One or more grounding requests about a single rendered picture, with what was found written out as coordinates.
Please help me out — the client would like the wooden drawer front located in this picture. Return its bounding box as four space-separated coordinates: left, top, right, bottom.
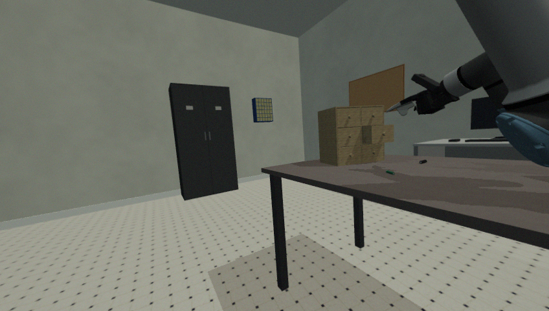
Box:
338 145 361 165
361 107 383 125
337 127 361 146
362 124 394 144
337 108 361 126
362 143 384 162

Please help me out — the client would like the wooden chest of drawers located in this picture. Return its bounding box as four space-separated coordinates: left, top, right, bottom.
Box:
318 105 384 166

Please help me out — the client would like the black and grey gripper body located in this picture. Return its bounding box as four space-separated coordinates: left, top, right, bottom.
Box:
415 81 460 115

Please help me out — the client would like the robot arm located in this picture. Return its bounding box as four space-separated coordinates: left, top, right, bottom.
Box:
443 0 549 167

